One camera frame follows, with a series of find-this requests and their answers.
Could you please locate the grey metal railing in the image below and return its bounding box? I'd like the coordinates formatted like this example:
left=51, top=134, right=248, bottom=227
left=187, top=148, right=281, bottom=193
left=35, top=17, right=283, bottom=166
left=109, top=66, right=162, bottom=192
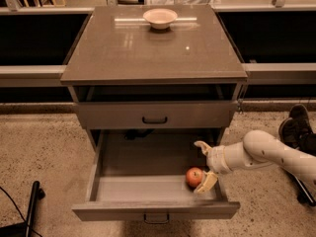
left=0, top=63, right=316, bottom=87

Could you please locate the closed top drawer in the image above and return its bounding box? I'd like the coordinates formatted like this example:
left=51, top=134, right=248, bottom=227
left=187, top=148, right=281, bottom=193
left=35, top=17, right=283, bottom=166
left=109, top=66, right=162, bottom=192
left=76, top=101, right=237, bottom=129

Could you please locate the black base leg right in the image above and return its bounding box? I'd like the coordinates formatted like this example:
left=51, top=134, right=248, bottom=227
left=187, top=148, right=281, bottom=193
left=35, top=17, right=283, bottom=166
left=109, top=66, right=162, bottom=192
left=291, top=176, right=316, bottom=206

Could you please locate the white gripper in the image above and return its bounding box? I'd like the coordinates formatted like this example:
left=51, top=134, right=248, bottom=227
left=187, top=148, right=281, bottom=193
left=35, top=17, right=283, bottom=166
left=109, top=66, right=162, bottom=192
left=194, top=140, right=232, bottom=195

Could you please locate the black cable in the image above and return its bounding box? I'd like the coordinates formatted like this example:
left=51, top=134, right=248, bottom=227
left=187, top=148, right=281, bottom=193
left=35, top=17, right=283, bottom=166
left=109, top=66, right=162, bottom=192
left=0, top=186, right=43, bottom=237

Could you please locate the open middle drawer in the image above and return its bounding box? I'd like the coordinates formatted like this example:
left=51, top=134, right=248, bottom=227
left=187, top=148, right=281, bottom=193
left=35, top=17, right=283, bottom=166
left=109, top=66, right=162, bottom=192
left=72, top=130, right=240, bottom=224

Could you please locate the white bowl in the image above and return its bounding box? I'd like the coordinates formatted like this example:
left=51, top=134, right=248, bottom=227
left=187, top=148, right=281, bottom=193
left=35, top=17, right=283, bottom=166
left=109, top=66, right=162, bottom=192
left=143, top=9, right=178, bottom=30

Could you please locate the black base leg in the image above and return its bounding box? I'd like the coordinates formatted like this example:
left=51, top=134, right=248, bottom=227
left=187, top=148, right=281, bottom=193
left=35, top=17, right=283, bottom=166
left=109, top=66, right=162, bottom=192
left=291, top=176, right=316, bottom=206
left=0, top=181, right=45, bottom=237

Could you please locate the red apple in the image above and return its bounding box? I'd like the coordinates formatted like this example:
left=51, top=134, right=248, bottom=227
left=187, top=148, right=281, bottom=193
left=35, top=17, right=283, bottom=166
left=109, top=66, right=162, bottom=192
left=186, top=167, right=203, bottom=188

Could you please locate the grey drawer cabinet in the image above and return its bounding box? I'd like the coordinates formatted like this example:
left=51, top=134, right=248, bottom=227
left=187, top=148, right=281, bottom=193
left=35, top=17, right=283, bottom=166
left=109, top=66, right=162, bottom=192
left=60, top=4, right=249, bottom=150

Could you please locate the black base leg left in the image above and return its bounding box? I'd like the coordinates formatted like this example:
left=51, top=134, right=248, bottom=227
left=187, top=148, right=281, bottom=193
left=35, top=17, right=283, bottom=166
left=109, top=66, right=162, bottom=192
left=0, top=181, right=45, bottom=237

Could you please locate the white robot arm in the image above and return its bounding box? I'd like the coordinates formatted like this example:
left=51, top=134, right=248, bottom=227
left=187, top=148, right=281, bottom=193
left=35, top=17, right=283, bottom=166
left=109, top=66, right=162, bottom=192
left=194, top=130, right=316, bottom=194

